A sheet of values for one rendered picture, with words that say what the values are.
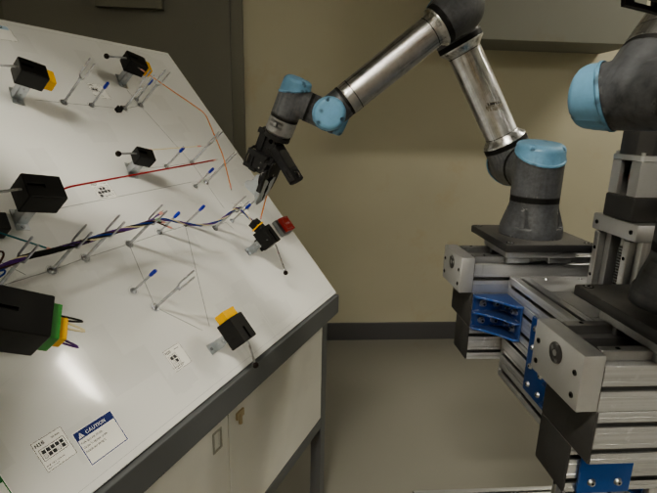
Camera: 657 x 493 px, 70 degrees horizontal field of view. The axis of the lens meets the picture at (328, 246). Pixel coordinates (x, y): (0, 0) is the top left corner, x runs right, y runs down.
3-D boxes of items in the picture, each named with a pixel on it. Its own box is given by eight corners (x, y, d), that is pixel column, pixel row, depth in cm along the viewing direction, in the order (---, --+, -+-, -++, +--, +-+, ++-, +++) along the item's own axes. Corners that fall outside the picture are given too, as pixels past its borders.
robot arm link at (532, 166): (521, 199, 112) (529, 140, 108) (500, 191, 125) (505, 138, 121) (571, 200, 112) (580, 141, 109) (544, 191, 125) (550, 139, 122)
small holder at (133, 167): (103, 157, 113) (117, 139, 110) (136, 165, 120) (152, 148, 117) (108, 173, 111) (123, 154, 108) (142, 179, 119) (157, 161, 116)
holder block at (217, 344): (232, 384, 104) (261, 366, 100) (200, 338, 105) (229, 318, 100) (243, 375, 108) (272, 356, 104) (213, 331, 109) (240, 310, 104)
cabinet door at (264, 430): (323, 418, 169) (325, 315, 159) (235, 536, 120) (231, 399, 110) (316, 416, 170) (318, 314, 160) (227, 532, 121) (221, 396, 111)
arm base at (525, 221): (543, 227, 128) (547, 191, 126) (575, 241, 114) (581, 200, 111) (489, 227, 127) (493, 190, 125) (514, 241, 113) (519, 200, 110)
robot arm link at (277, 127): (301, 124, 128) (288, 125, 120) (295, 140, 129) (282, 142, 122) (278, 112, 129) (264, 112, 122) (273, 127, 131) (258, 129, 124)
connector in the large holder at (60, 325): (39, 315, 72) (51, 301, 70) (59, 319, 74) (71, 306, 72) (34, 349, 68) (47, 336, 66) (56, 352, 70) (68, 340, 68)
